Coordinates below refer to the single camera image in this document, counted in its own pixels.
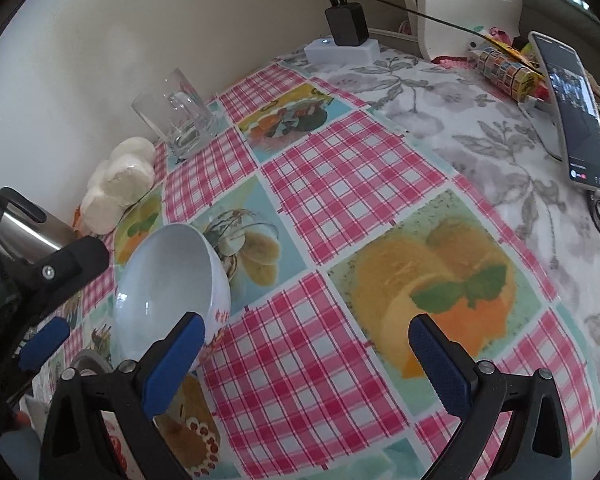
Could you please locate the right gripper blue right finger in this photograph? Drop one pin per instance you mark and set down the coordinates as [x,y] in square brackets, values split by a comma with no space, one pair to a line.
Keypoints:
[445,363]

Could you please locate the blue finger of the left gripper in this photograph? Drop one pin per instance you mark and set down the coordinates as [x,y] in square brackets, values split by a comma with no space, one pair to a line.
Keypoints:
[41,347]

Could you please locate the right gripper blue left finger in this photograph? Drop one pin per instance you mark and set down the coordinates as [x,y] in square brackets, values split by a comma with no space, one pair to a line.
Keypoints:
[167,361]

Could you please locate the steel round tray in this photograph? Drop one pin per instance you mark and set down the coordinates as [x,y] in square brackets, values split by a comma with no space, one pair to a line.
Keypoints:
[89,363]

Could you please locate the light blue bowl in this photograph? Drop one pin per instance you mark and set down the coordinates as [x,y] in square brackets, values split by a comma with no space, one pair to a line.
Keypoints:
[174,271]

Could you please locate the steel thermos jug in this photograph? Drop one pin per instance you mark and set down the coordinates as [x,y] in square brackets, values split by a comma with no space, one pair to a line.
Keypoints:
[29,232]

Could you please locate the orange snack packet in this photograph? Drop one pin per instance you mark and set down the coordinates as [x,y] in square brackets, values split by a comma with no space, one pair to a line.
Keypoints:
[77,223]

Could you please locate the white buns bag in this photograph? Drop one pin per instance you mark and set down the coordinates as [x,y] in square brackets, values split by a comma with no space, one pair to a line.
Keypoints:
[117,183]

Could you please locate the glass mug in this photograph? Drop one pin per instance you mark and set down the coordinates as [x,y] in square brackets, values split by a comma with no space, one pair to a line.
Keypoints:
[176,113]

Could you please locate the smartphone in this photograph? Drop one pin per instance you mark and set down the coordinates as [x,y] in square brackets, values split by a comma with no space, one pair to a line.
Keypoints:
[576,115]

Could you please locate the colourful candy tube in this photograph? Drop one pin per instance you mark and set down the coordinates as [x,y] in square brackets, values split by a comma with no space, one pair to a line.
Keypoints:
[508,75]

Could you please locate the white power strip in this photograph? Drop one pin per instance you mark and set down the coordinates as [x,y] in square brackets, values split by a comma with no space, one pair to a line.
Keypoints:
[325,51]

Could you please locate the black charger adapter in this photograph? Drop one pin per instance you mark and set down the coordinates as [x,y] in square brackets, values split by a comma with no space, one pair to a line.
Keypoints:
[347,23]

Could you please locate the white lattice shelf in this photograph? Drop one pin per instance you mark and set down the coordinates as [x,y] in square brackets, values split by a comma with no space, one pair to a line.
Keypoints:
[434,28]

